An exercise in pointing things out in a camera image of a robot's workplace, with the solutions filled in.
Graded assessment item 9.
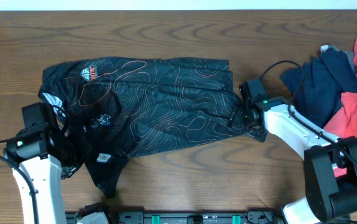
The navy blue garment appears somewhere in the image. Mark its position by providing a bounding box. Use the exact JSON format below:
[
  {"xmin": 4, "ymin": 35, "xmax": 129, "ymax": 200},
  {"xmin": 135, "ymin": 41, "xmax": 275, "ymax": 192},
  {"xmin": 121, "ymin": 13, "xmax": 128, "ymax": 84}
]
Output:
[{"xmin": 280, "ymin": 55, "xmax": 357, "ymax": 128}]

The black orange-patterned jersey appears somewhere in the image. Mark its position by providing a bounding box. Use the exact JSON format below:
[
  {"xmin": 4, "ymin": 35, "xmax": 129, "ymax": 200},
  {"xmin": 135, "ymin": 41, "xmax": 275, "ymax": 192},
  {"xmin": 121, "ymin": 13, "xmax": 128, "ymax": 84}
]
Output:
[{"xmin": 39, "ymin": 57, "xmax": 245, "ymax": 198}]

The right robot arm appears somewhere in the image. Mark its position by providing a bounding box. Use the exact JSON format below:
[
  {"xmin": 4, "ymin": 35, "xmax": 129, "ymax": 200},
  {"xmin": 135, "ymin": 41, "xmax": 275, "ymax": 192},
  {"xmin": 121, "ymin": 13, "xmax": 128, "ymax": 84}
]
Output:
[{"xmin": 228, "ymin": 95, "xmax": 357, "ymax": 223}]

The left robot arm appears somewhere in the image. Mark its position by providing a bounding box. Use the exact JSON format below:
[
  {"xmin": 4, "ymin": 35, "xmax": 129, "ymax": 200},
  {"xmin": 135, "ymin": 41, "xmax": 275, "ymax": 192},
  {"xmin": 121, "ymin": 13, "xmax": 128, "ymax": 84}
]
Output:
[{"xmin": 4, "ymin": 123, "xmax": 109, "ymax": 224}]

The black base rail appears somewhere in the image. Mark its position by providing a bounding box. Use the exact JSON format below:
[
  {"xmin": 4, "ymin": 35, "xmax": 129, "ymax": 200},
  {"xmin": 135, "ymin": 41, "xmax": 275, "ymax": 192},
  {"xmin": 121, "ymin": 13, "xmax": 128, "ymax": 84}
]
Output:
[{"xmin": 65, "ymin": 208, "xmax": 352, "ymax": 224}]

